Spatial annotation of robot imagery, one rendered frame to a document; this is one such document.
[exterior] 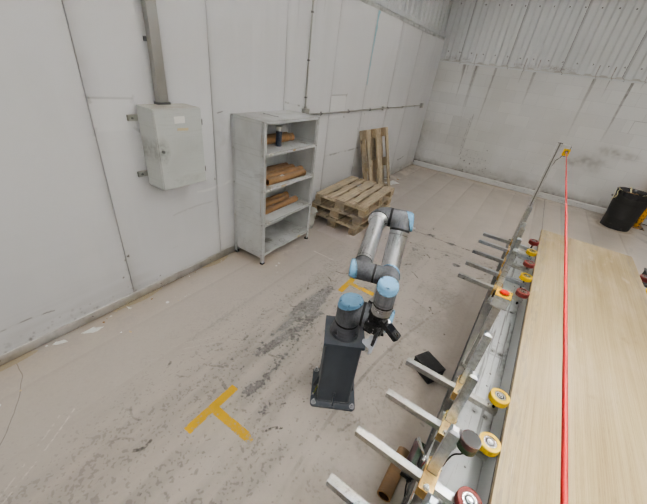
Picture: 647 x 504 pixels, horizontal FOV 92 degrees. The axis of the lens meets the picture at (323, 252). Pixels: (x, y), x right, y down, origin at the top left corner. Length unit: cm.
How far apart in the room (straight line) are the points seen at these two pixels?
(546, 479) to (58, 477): 232
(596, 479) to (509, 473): 32
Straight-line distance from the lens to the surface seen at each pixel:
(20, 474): 262
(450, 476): 173
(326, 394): 241
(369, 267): 145
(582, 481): 166
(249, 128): 325
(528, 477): 154
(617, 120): 871
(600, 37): 869
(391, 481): 224
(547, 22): 875
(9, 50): 262
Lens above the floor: 206
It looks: 31 degrees down
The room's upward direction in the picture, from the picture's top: 8 degrees clockwise
